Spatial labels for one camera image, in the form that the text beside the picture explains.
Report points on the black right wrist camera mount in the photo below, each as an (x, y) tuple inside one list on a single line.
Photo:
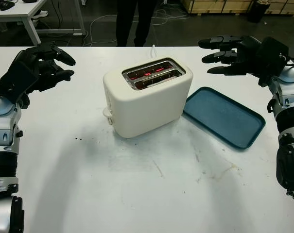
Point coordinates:
[(273, 53)]

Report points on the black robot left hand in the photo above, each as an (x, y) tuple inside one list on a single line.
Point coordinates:
[(48, 72)]

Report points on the black device on desk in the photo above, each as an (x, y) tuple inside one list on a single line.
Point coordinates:
[(29, 1)]

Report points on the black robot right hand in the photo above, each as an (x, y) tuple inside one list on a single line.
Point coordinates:
[(247, 52)]

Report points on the white office desk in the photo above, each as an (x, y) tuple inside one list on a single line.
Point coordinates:
[(18, 11)]

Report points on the teal plastic tray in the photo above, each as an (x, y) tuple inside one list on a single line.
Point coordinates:
[(222, 116)]

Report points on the cream white two-slot toaster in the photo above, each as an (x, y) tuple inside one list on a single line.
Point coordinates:
[(151, 111)]

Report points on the stacked wooden crates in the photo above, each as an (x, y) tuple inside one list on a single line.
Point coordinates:
[(222, 6)]

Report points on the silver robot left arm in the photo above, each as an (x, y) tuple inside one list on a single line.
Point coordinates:
[(1, 121)]

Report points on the person in dark clothes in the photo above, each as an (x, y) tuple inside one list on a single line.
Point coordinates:
[(127, 24)]

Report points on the black trash bin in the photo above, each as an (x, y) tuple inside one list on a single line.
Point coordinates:
[(257, 12)]

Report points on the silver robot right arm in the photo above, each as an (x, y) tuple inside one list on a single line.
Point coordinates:
[(292, 75)]

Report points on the white sneaker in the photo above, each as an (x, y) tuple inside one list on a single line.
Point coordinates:
[(42, 13)]

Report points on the black computer mouse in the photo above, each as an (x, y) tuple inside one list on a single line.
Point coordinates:
[(5, 6)]

